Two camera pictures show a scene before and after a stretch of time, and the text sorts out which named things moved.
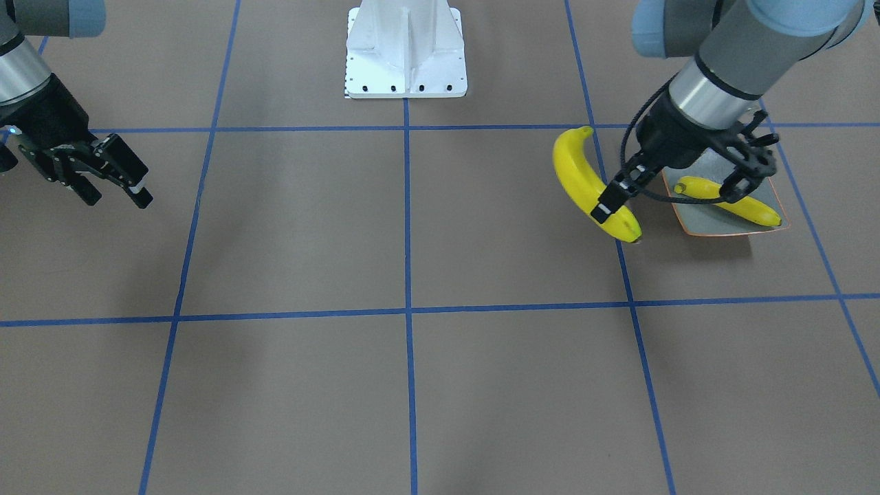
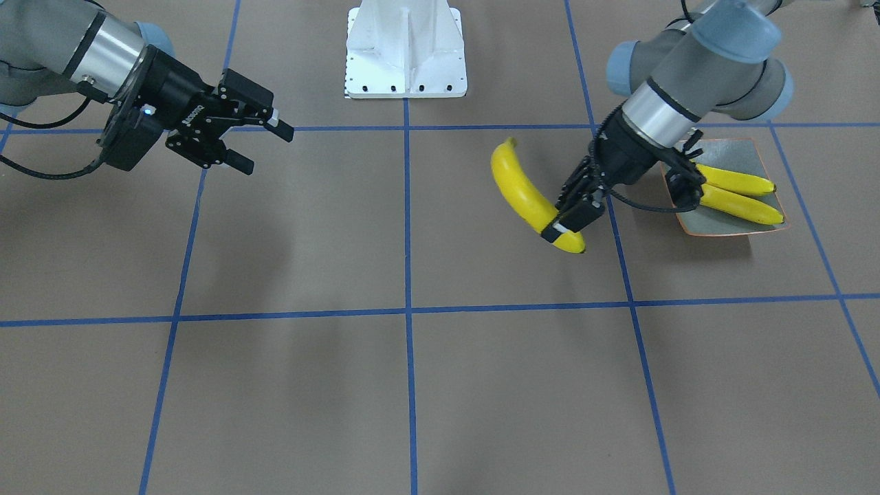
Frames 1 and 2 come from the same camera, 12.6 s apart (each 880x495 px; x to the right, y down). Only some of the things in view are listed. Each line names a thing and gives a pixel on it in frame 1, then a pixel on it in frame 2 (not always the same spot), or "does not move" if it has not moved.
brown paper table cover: (336, 294) does not move
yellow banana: (750, 207) does not move
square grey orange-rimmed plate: (711, 218) does not move
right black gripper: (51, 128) → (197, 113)
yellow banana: (584, 184) → (736, 180)
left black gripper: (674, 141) → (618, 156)
